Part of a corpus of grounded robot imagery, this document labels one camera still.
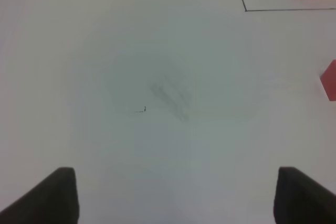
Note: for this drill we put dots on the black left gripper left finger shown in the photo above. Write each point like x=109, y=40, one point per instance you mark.
x=53, y=200

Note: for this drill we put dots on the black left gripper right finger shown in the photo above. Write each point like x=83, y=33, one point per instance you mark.
x=300, y=199

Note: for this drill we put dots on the red cube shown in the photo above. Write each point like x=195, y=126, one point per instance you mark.
x=328, y=80

